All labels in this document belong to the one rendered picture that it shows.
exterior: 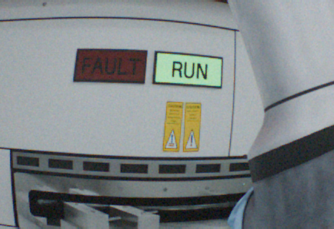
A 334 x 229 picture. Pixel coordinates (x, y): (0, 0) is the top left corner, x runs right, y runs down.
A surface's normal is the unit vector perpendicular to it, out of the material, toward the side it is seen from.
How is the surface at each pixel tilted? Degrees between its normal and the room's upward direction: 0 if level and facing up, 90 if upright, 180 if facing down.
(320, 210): 90
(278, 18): 92
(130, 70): 90
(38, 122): 90
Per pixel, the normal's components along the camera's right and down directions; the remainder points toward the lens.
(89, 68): 0.54, 0.08
